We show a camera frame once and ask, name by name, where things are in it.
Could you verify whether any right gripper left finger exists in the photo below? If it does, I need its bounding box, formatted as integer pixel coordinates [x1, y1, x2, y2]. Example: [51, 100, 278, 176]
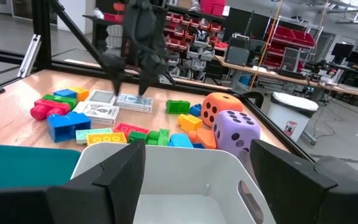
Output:
[45, 139, 147, 224]

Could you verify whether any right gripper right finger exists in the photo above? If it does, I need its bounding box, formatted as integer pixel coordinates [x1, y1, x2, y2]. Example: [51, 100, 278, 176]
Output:
[249, 139, 337, 224]

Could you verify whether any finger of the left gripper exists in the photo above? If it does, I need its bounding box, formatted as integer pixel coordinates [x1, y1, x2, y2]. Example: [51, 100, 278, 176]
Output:
[138, 61, 169, 96]
[99, 52, 127, 97]

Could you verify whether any orange-yellow block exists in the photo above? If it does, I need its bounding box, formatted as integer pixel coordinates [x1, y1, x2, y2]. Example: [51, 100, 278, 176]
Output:
[67, 86, 90, 103]

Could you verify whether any green rectangular block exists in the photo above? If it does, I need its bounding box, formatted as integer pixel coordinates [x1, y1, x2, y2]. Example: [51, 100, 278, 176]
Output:
[165, 100, 191, 115]

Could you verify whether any yellow brick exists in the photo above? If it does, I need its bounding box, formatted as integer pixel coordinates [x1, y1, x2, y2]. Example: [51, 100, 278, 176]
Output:
[86, 132, 128, 146]

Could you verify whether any small dark green brick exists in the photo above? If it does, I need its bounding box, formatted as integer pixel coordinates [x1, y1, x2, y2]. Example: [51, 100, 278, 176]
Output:
[127, 131, 149, 144]

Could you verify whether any red brick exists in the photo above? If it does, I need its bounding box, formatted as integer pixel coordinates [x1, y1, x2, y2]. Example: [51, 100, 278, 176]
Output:
[112, 122, 150, 140]

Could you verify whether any small blue block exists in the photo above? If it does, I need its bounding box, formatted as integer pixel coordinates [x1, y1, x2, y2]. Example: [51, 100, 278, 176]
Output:
[189, 103, 203, 118]

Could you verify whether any mint brick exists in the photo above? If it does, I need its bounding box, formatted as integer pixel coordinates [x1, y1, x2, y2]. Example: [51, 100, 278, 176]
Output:
[75, 128, 113, 145]

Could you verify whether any long green block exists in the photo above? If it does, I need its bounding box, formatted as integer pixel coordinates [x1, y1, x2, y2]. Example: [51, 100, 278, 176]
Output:
[42, 94, 78, 110]

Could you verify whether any yellow block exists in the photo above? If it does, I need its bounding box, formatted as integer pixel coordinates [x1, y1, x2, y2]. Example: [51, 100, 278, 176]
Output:
[177, 113, 203, 133]

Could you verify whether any green studded block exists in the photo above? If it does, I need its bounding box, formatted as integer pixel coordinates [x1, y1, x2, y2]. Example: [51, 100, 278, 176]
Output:
[145, 128, 171, 146]

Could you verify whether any light blue block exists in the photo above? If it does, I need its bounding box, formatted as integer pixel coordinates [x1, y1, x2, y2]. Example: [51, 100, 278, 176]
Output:
[168, 133, 195, 149]

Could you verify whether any large blue block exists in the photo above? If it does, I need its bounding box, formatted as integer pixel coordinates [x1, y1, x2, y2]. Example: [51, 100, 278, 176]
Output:
[47, 111, 92, 144]

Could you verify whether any large red block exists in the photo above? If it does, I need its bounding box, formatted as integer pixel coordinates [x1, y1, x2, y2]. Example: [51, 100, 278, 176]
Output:
[29, 98, 71, 121]

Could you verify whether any orange block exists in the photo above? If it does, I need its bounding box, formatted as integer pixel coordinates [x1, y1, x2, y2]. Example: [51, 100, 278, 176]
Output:
[187, 128, 218, 150]

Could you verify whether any shelf with red bins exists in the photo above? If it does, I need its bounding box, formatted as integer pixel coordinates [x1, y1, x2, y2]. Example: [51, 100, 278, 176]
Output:
[162, 0, 229, 83]

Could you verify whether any light grey plastic bin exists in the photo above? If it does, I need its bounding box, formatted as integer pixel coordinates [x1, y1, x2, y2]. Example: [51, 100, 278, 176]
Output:
[70, 141, 277, 224]

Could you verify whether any orange foam die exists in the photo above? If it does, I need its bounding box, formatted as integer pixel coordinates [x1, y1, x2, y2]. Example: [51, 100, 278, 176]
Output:
[201, 91, 244, 129]

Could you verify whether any purple foam die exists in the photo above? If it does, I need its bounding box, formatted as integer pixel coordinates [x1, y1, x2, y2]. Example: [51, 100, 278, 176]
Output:
[212, 109, 262, 158]

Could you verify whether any silver aluminium extrusion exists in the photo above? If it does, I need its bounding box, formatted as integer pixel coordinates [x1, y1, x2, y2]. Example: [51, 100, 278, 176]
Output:
[16, 33, 42, 78]

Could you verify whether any black equipment box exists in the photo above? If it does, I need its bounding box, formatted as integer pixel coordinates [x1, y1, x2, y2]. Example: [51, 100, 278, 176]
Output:
[224, 33, 250, 67]

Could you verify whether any teal plastic bin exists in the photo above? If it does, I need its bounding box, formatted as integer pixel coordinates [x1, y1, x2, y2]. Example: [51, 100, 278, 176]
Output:
[0, 143, 82, 190]

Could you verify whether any wooden workbench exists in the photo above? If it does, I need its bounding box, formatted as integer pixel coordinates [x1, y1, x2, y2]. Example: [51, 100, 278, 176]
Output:
[214, 55, 358, 98]

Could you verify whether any rack with red bins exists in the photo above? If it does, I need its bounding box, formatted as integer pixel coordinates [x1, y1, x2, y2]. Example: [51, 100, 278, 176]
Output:
[263, 17, 324, 73]

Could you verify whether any yellow hanging cable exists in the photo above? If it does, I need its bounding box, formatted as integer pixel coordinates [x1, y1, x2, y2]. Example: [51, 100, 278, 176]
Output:
[249, 0, 284, 91]

